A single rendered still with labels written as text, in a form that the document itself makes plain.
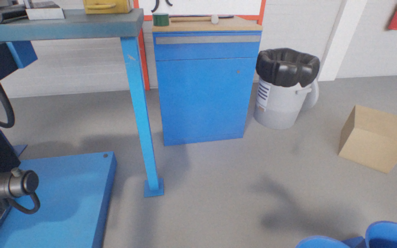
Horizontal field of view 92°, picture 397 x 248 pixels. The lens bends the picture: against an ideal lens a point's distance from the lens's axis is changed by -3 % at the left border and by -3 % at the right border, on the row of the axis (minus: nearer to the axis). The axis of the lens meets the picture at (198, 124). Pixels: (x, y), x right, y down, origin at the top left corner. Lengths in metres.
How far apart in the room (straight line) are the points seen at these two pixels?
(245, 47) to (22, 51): 1.18
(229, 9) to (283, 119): 1.39
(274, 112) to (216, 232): 1.19
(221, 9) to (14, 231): 2.54
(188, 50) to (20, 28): 0.88
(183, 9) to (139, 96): 1.67
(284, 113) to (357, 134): 0.57
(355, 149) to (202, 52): 1.42
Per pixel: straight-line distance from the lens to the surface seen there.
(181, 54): 1.37
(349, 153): 2.02
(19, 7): 0.92
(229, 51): 1.44
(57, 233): 1.33
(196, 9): 2.52
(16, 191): 1.06
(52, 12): 0.83
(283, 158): 1.78
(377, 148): 1.98
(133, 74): 0.93
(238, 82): 1.55
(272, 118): 2.01
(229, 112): 1.65
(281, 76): 1.78
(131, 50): 0.90
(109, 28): 0.71
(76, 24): 0.73
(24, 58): 0.86
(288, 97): 1.90
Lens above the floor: 1.15
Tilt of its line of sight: 35 degrees down
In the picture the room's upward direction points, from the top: 1 degrees clockwise
